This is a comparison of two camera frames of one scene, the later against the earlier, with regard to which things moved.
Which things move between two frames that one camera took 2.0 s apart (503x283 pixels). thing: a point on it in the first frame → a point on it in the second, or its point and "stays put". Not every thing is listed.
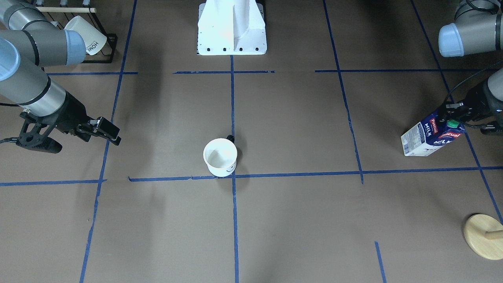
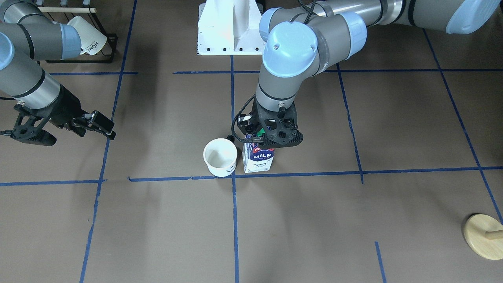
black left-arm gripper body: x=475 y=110 → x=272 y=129
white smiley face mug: x=220 y=155 stays put
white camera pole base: x=231 y=27 stays put
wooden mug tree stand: x=484 y=234 stays put
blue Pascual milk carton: x=428 y=135 → x=256 y=159
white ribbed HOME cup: x=94 y=40 stays put
